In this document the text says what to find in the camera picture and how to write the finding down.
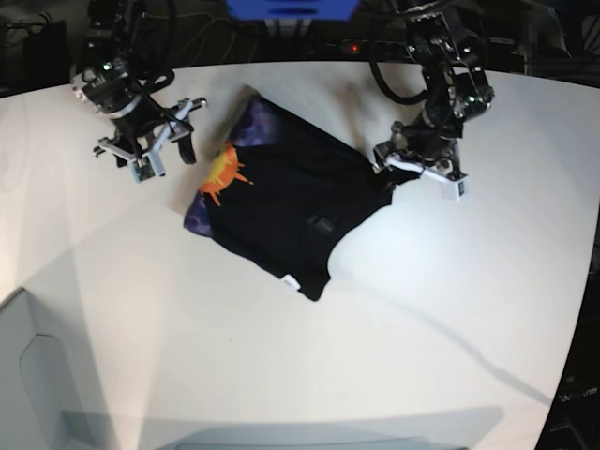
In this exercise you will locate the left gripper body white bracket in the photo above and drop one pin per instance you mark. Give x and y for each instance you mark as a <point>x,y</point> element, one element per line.
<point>423,150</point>

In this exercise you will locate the white bin at table corner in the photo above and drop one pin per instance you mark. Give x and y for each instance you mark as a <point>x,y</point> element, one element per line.
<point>40,404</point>

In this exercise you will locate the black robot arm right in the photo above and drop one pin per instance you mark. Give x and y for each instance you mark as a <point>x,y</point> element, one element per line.
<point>118,74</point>

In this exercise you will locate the black power strip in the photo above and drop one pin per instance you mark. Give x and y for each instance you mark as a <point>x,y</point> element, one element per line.
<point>364,49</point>

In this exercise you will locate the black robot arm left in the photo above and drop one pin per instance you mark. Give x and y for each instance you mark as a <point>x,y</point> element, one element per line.
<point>449,55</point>

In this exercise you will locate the white garment label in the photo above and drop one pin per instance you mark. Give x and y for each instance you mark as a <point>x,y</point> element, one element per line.
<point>290,281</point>

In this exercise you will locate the black T-shirt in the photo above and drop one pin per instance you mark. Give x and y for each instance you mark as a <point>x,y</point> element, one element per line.
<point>282,193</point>

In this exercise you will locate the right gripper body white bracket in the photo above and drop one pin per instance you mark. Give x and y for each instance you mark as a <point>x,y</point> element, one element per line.
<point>141,130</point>

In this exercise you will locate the blue box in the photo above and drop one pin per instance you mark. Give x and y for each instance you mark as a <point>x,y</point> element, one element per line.
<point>256,10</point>

